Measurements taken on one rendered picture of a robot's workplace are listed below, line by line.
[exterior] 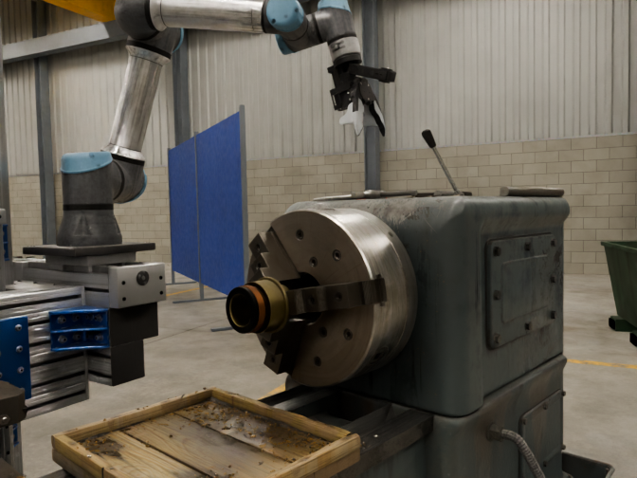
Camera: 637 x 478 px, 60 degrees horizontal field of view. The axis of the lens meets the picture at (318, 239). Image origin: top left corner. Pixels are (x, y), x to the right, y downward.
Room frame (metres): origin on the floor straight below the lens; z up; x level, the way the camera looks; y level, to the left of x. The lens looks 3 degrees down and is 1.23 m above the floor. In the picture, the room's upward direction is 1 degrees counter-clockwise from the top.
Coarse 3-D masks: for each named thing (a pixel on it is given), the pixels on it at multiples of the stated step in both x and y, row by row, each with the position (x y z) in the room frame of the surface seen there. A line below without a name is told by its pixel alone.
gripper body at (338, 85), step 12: (348, 60) 1.36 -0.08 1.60; (360, 60) 1.38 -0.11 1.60; (336, 72) 1.39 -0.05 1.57; (336, 84) 1.41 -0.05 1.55; (348, 84) 1.36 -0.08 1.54; (360, 84) 1.35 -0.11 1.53; (336, 96) 1.39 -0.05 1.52; (348, 96) 1.37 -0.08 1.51; (372, 96) 1.39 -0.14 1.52; (336, 108) 1.38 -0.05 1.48
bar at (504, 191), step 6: (504, 186) 1.17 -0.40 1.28; (504, 192) 1.17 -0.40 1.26; (510, 192) 1.17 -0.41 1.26; (516, 192) 1.19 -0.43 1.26; (522, 192) 1.21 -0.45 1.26; (528, 192) 1.23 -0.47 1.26; (534, 192) 1.24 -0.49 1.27; (540, 192) 1.27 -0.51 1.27; (546, 192) 1.29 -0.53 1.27; (552, 192) 1.31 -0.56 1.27; (558, 192) 1.33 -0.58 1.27; (564, 192) 1.36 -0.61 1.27
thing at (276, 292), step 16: (240, 288) 0.86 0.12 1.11; (256, 288) 0.87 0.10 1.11; (272, 288) 0.87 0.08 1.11; (288, 288) 0.91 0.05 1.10; (240, 304) 0.90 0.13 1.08; (256, 304) 0.84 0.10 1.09; (272, 304) 0.86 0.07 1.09; (288, 304) 0.88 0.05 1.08; (240, 320) 0.89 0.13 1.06; (256, 320) 0.84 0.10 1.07; (272, 320) 0.86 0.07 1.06
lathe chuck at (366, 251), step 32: (288, 224) 0.99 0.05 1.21; (320, 224) 0.94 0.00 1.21; (352, 224) 0.93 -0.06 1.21; (320, 256) 0.94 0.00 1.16; (352, 256) 0.89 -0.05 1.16; (384, 256) 0.91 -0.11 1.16; (384, 288) 0.89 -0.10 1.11; (320, 320) 0.94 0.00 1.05; (352, 320) 0.89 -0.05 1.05; (384, 320) 0.88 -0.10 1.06; (320, 352) 0.94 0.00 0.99; (352, 352) 0.89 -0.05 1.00; (384, 352) 0.93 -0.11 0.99; (320, 384) 0.94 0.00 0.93
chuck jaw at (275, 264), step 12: (252, 240) 1.00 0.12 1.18; (264, 240) 0.98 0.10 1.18; (276, 240) 1.00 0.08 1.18; (252, 252) 1.00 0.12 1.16; (264, 252) 0.96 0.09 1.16; (276, 252) 0.98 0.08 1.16; (252, 264) 0.97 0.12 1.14; (264, 264) 0.95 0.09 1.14; (276, 264) 0.96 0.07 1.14; (288, 264) 0.98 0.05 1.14; (264, 276) 0.92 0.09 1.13; (276, 276) 0.93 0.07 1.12; (288, 276) 0.95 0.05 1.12; (300, 276) 0.98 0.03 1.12
